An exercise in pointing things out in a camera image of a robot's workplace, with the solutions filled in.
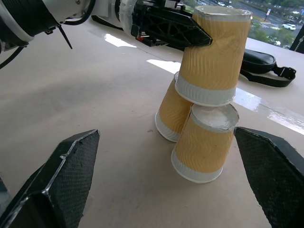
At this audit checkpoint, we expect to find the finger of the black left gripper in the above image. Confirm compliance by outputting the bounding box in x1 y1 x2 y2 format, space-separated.
142 12 213 48

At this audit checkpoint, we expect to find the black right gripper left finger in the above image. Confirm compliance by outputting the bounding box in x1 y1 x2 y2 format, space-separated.
0 129 101 228

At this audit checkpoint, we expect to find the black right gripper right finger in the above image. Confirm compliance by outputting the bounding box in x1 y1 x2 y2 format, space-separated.
233 126 304 228

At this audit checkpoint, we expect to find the orange ribbed paper cup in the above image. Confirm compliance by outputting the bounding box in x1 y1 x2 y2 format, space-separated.
154 71 193 143
174 5 252 107
171 103 240 184

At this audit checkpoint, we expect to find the black zip tie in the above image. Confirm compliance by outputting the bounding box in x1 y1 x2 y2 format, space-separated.
56 25 73 50

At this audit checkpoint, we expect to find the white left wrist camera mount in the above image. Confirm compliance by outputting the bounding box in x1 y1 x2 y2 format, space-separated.
117 0 136 37

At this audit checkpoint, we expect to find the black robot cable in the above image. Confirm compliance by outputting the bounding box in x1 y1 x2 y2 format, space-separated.
63 0 97 26
0 44 27 70

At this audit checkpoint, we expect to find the black pouch with strap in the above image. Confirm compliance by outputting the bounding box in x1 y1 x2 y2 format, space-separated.
239 48 297 88

